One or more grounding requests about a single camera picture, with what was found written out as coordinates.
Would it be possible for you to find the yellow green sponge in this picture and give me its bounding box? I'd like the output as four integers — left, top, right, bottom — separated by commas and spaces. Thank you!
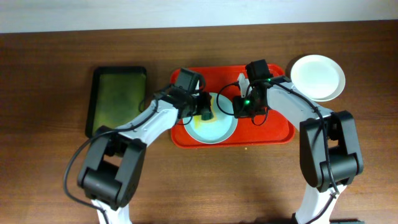
200, 108, 214, 121

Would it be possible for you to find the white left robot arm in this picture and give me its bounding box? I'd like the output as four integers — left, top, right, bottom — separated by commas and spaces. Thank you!
77, 68, 212, 223

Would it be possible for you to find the white plate with yellow stain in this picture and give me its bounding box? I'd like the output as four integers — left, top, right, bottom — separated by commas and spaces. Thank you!
290, 55, 346, 96

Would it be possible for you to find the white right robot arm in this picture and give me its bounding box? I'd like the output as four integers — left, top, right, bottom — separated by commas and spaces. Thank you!
233, 59, 364, 224

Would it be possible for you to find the light blue plate yellow stain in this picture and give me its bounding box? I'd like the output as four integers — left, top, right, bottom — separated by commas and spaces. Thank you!
183, 93, 238, 144

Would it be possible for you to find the red plastic tray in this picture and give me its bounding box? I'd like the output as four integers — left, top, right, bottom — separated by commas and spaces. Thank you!
170, 65, 295, 149

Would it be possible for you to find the light green plate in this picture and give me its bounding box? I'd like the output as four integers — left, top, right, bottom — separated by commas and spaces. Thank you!
306, 91, 341, 102

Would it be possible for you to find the black tray with green liquid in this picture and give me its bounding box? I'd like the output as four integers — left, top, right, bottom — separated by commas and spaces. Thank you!
85, 66, 147, 138

